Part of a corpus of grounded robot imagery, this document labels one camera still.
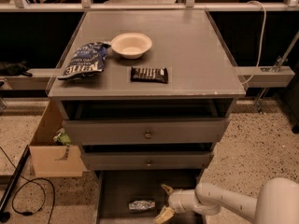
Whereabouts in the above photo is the white paper bowl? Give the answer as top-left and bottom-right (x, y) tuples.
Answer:
(111, 33), (152, 59)

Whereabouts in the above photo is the green bottle in box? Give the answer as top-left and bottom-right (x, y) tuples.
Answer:
(53, 128), (72, 146)

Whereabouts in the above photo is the grey drawer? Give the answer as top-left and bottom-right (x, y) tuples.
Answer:
(81, 151), (213, 171)
(94, 170), (201, 224)
(63, 119), (229, 145)

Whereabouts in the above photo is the dark chocolate bar wrapper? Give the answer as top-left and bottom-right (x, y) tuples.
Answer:
(130, 67), (168, 84)

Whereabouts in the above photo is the metal rail frame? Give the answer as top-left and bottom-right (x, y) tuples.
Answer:
(0, 0), (299, 12)

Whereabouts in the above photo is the grey drawer cabinet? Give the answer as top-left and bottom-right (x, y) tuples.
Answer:
(45, 8), (247, 224)

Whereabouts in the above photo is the cardboard box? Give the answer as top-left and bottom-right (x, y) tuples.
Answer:
(29, 102), (85, 177)

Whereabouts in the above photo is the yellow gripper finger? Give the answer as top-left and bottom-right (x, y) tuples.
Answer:
(154, 206), (175, 224)
(161, 184), (174, 196)

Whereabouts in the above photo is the blue chip bag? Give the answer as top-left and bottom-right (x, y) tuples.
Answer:
(57, 42), (110, 80)

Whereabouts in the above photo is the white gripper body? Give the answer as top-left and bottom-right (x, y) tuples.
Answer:
(168, 189), (198, 214)

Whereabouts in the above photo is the black bar on floor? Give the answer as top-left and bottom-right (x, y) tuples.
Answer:
(0, 147), (29, 224)

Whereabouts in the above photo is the white hanging cable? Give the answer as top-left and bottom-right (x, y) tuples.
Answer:
(240, 0), (268, 86)

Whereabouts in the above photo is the grey middle drawer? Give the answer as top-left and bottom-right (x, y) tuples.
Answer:
(81, 151), (213, 171)

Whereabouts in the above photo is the silver blue redbull can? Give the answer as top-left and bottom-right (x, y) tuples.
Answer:
(128, 200), (155, 212)

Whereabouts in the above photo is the black object on ledge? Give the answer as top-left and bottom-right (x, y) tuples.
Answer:
(0, 61), (33, 77)

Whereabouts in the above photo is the grey top drawer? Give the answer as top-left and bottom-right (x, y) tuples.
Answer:
(63, 119), (229, 145)

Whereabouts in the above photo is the black floor cable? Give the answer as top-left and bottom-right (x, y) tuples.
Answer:
(0, 146), (56, 224)

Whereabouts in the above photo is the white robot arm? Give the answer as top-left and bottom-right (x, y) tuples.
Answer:
(154, 178), (299, 224)

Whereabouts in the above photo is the grey bottom drawer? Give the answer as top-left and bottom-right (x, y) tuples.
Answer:
(94, 170), (201, 224)

